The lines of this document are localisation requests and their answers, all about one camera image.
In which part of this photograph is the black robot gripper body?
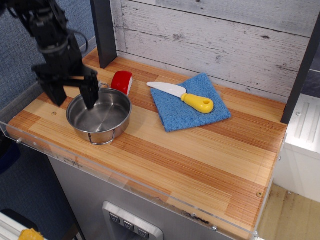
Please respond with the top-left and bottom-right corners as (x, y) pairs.
(32, 33), (99, 88)

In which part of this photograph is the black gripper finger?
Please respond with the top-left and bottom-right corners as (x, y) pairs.
(79, 76), (100, 110)
(39, 81), (67, 107)

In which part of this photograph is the stainless steel pot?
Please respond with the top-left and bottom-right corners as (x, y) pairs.
(66, 87), (132, 145)

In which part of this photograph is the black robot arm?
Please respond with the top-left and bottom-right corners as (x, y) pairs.
(0, 0), (100, 110)

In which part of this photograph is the red and white toy sushi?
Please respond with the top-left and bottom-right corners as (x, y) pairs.
(111, 70), (133, 96)

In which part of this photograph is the blue folded cloth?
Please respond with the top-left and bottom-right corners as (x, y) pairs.
(147, 73), (231, 133)

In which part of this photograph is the white yellow toy knife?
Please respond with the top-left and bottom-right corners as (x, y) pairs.
(146, 82), (214, 114)

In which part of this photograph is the grey toy fridge cabinet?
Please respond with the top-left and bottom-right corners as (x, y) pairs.
(49, 157), (228, 240)

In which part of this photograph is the silver dispenser button panel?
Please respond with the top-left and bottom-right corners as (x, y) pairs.
(102, 201), (164, 240)

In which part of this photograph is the yellow object bottom left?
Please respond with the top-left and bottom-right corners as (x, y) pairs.
(18, 228), (45, 240)

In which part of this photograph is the clear acrylic table guard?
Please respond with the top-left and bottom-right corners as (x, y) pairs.
(6, 50), (287, 240)

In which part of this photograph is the white aluminium side cabinet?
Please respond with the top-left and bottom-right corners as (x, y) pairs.
(273, 94), (320, 202)

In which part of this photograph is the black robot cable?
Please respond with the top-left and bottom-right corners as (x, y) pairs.
(72, 30), (89, 53)

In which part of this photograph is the dark grey left post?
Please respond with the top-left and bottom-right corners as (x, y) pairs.
(90, 0), (118, 69)

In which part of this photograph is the dark grey post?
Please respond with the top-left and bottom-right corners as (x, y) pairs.
(280, 15), (320, 124)
(90, 0), (118, 69)

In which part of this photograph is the dark grey right post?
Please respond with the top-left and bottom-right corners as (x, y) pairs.
(280, 15), (320, 124)

